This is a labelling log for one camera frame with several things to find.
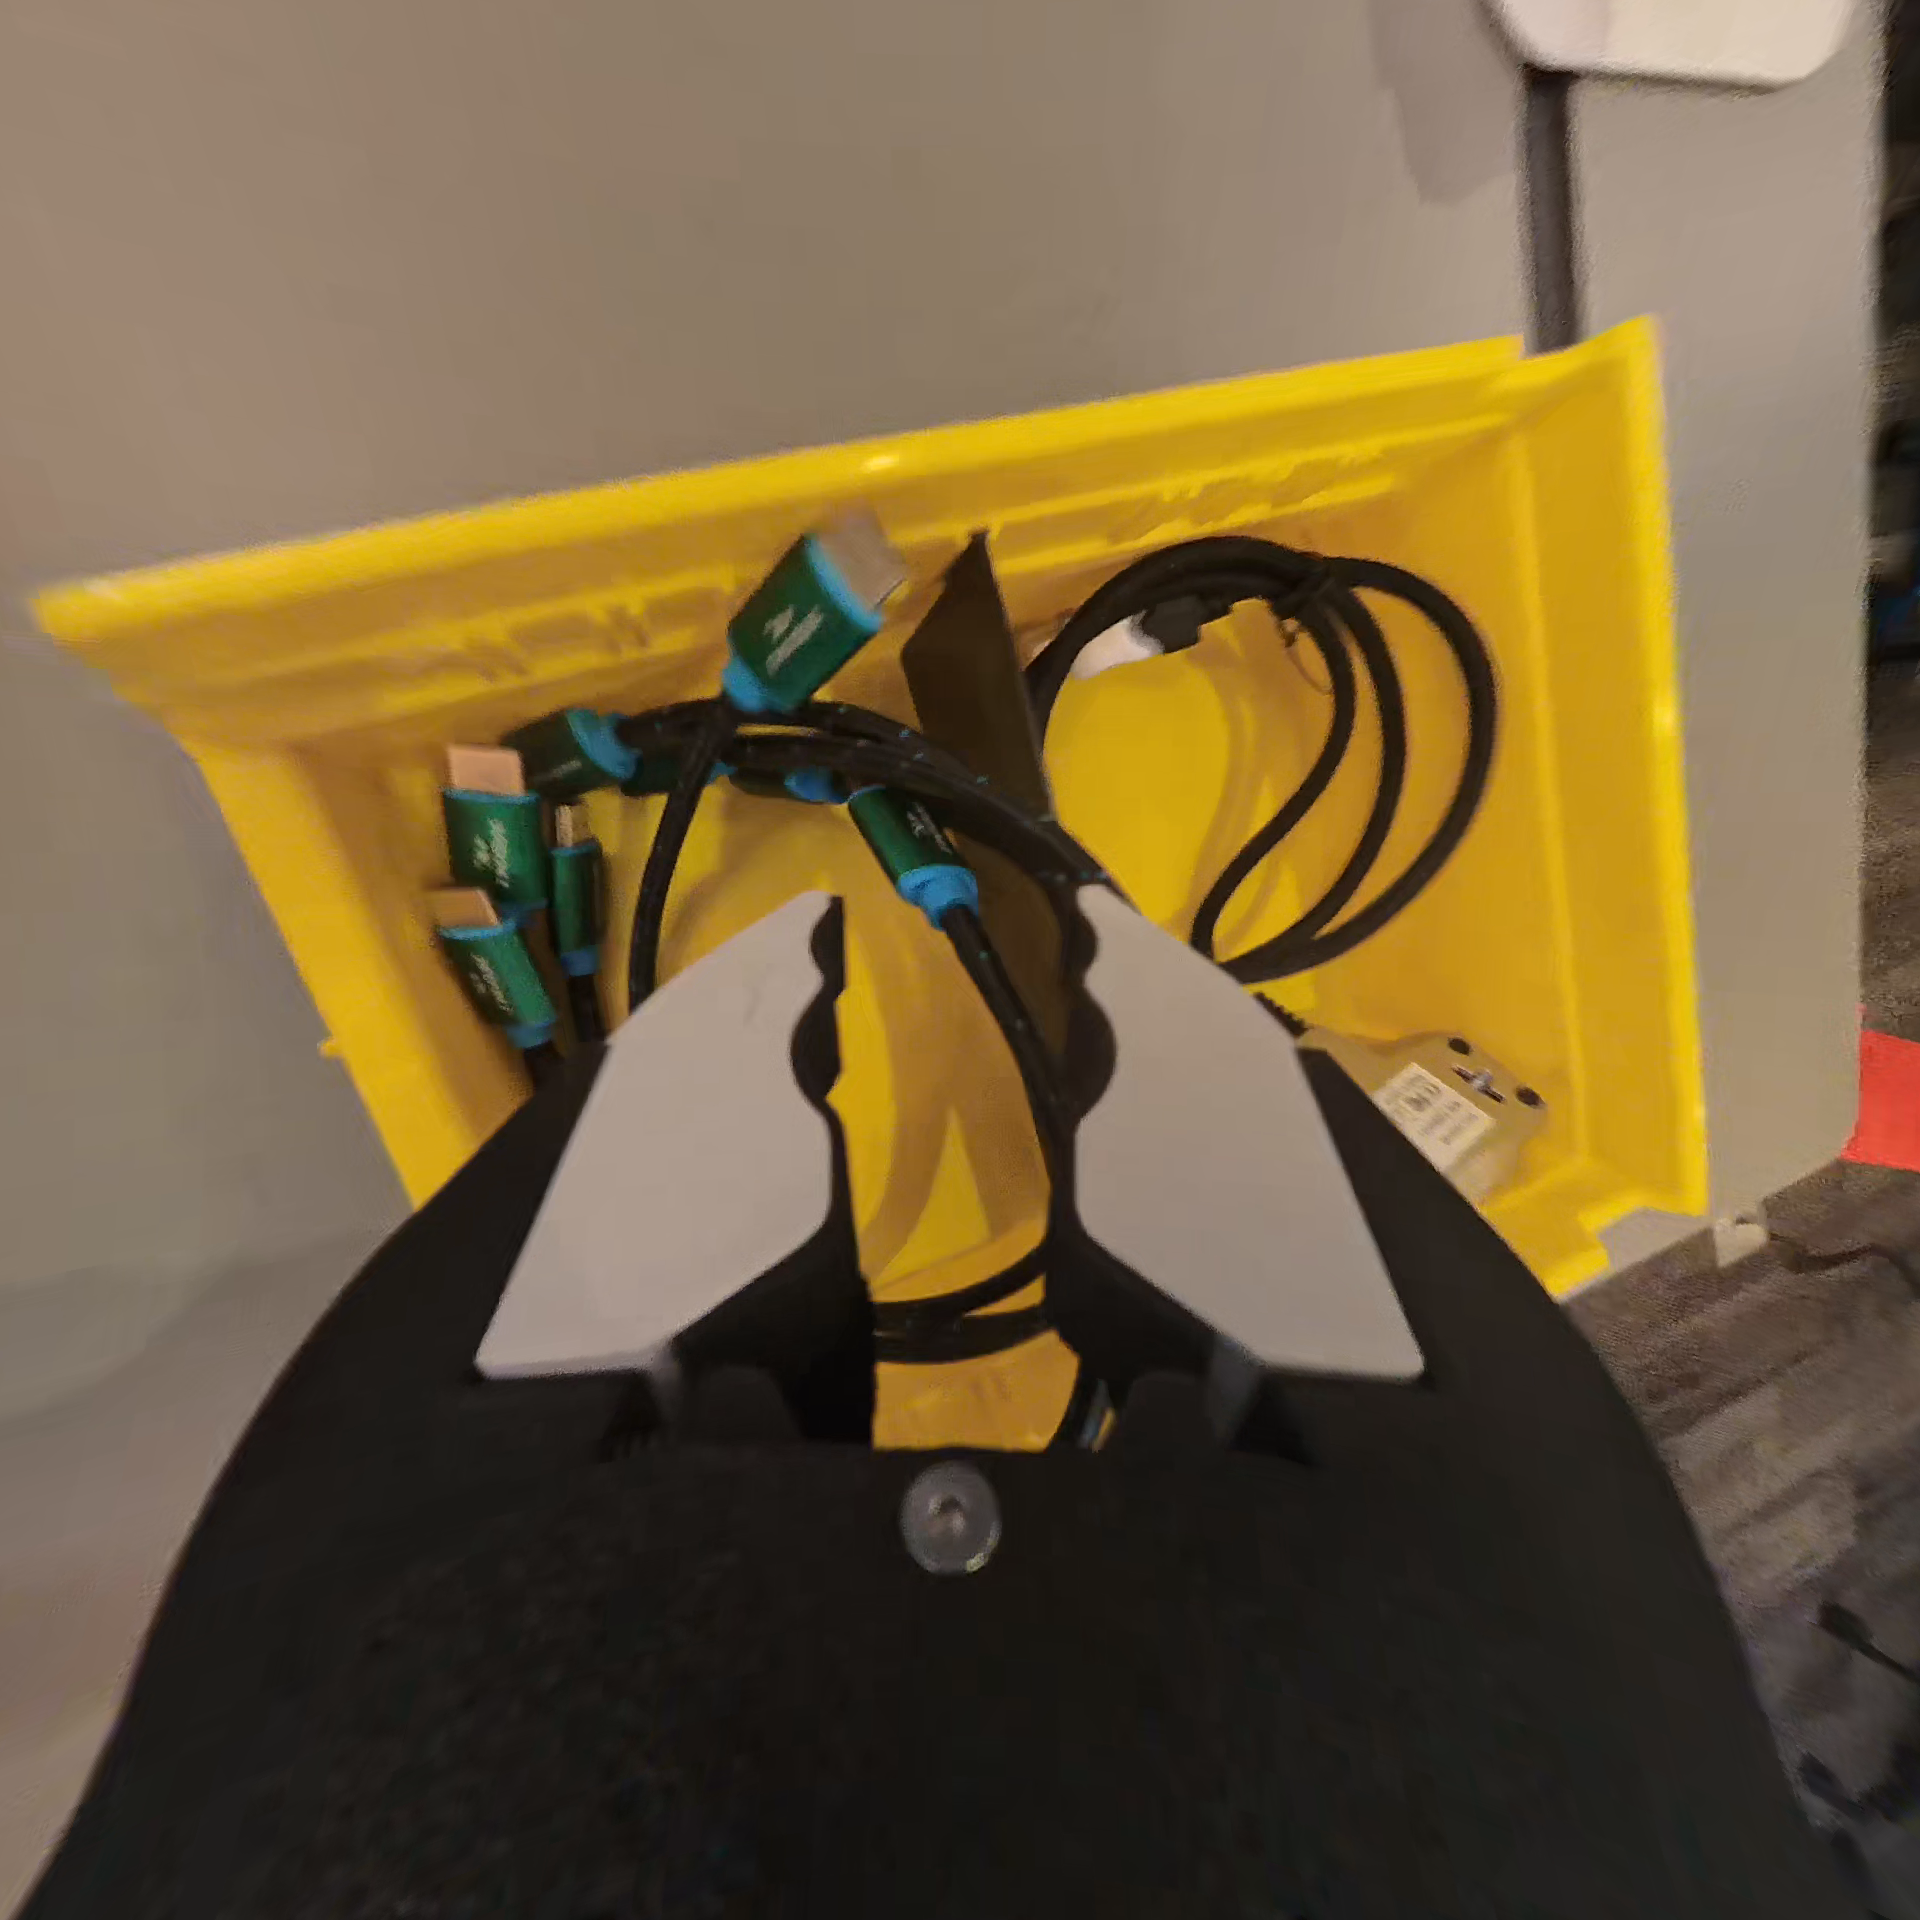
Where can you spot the orange traffic cone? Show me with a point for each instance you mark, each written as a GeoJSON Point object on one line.
{"type": "Point", "coordinates": [1886, 1103]}

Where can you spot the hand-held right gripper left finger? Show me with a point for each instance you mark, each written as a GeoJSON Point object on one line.
{"type": "Point", "coordinates": [661, 1184]}

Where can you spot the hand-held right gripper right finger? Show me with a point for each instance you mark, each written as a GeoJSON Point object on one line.
{"type": "Point", "coordinates": [1243, 1184]}

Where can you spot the yellow plastic bin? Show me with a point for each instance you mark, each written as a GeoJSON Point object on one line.
{"type": "Point", "coordinates": [1589, 751]}

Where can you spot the black and silver switch box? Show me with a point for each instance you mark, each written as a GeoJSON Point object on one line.
{"type": "Point", "coordinates": [1441, 1119]}

